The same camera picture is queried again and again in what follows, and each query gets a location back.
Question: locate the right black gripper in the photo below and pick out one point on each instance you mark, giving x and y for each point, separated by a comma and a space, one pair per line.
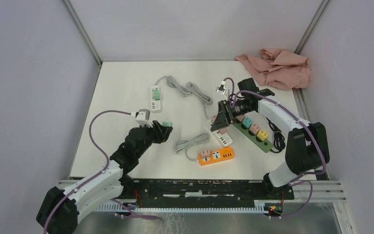
224, 117

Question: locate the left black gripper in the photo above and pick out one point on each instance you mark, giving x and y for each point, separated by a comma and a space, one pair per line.
161, 133

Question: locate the green plug from orange strip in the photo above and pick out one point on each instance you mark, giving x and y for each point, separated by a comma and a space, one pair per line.
167, 124

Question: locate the pink plug from orange strip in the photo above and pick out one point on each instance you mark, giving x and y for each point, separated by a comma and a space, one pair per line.
205, 153

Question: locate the orange power strip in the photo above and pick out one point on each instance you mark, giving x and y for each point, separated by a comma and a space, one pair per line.
217, 156

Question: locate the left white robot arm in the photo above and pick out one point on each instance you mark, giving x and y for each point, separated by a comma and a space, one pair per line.
63, 209

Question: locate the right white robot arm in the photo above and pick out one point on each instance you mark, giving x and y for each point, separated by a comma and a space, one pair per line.
306, 149

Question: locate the pink plug upper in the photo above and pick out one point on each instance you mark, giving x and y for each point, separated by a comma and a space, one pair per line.
213, 118

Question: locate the pink plug lower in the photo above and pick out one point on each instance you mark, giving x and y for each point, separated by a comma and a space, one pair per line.
222, 131

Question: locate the pink plug on green strip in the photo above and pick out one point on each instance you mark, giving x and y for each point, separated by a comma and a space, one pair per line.
239, 119

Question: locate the teal plug on green strip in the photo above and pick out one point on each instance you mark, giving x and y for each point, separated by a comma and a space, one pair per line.
247, 122

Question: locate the beige plug on green strip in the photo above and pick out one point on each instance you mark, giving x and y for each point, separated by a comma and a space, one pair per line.
254, 129

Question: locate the yellow plug on green strip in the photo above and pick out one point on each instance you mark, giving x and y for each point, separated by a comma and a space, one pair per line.
262, 135

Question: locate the green plug on white strip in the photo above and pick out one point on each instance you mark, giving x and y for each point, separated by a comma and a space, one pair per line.
156, 94

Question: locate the long white power strip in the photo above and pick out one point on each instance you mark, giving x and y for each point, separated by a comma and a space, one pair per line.
224, 139

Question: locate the small white power strip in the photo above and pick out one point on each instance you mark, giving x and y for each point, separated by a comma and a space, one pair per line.
155, 106

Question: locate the dark green power strip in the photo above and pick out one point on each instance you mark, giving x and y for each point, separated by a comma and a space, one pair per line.
265, 146

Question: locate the pink crumpled cloth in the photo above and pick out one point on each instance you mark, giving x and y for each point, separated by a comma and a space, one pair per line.
278, 68

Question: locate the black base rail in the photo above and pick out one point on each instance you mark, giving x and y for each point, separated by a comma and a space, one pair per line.
195, 193

